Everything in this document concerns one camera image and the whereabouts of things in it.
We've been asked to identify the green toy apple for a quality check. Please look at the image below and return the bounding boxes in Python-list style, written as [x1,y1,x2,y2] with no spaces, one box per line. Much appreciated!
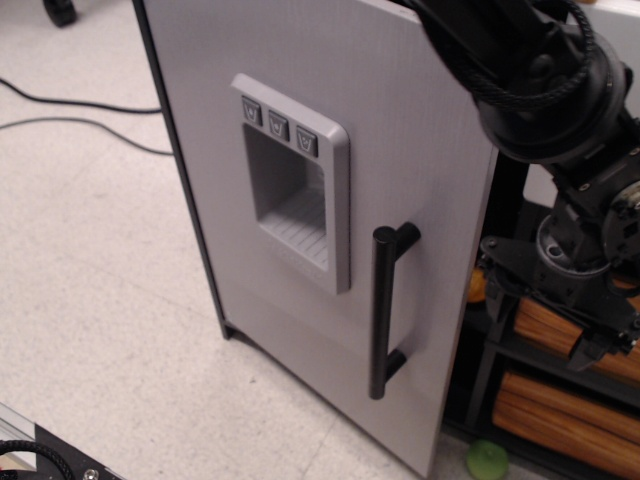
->
[465,439,509,480]

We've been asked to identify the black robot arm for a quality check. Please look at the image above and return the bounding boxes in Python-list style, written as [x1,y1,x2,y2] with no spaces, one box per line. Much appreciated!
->
[410,1,639,371]

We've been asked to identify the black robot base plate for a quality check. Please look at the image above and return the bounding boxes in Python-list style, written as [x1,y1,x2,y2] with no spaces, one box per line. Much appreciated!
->
[0,424,126,480]

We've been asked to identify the upper black floor cable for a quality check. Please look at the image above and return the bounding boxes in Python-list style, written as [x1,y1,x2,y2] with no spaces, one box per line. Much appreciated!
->
[0,77,163,116]

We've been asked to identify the braided black cable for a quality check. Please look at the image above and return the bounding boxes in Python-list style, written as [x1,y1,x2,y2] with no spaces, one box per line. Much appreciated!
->
[0,438,76,480]

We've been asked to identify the black floor cable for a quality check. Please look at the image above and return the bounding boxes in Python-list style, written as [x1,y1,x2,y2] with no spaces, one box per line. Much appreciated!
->
[0,77,163,116]
[0,117,174,157]

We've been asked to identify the black fridge door handle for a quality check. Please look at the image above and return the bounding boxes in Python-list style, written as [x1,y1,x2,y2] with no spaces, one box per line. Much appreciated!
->
[368,222,421,401]

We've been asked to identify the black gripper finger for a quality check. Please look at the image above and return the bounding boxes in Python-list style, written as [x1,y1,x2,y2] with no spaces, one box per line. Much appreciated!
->
[567,328,619,371]
[480,254,519,343]

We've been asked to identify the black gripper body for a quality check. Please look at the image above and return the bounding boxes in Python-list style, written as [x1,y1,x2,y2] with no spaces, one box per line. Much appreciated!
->
[480,236,639,350]

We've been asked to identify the orange toy inside fridge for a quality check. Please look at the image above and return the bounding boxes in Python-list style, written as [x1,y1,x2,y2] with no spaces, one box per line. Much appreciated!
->
[467,268,486,304]

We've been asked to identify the lower black floor cable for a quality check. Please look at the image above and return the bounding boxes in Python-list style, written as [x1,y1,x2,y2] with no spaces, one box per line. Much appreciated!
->
[0,117,174,157]

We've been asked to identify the black caster wheel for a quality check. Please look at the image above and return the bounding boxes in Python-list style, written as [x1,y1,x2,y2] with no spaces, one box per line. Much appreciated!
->
[43,0,78,28]

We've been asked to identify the grey toy fridge door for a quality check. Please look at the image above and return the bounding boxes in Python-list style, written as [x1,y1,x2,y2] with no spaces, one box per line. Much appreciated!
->
[140,0,500,478]

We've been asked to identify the dark grey fridge cabinet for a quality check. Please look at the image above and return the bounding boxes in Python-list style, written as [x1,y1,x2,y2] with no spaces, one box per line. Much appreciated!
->
[130,0,640,480]

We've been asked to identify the grey ice dispenser panel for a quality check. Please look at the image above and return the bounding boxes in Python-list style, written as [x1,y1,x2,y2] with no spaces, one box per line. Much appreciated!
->
[231,74,350,295]

